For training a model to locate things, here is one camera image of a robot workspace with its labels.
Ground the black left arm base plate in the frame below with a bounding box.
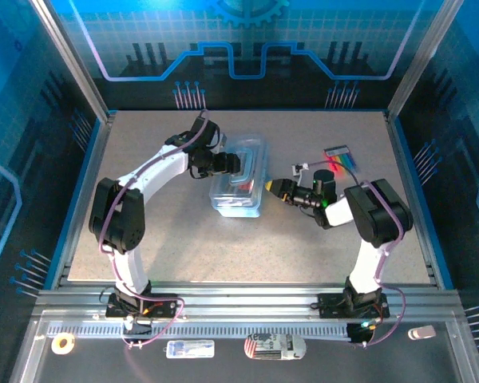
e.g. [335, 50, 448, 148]
[105, 293, 177, 319]

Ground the aluminium frame post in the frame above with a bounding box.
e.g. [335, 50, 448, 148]
[28, 0, 115, 123]
[386, 0, 465, 120]

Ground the grey slotted cable duct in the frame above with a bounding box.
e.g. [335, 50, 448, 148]
[46, 323, 354, 341]

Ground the cream tape roll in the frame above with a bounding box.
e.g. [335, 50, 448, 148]
[50, 333, 77, 355]

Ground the clear blue plastic tool box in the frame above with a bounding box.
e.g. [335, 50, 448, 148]
[208, 133, 269, 219]

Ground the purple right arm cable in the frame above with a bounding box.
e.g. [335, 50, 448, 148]
[303, 159, 408, 348]

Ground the black controller box with connector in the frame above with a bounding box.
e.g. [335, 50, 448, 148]
[121, 317, 155, 337]

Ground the small white plastic device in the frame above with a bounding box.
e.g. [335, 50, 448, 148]
[407, 325, 437, 341]

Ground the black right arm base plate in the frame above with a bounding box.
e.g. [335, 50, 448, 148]
[317, 292, 391, 319]

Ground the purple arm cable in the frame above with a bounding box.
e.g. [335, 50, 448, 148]
[303, 159, 408, 348]
[97, 108, 211, 349]

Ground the printed red white label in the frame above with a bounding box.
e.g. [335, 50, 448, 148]
[243, 332, 307, 361]

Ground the aluminium front rail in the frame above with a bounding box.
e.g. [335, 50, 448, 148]
[31, 281, 466, 325]

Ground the aluminium side rail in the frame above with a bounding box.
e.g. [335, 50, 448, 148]
[43, 110, 117, 289]
[384, 110, 456, 290]

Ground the black controller box with LED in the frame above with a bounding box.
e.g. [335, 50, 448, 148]
[346, 321, 378, 345]

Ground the clear plastic badge card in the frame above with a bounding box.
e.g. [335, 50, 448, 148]
[165, 338, 216, 359]

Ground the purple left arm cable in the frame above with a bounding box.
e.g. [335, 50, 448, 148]
[97, 108, 211, 349]

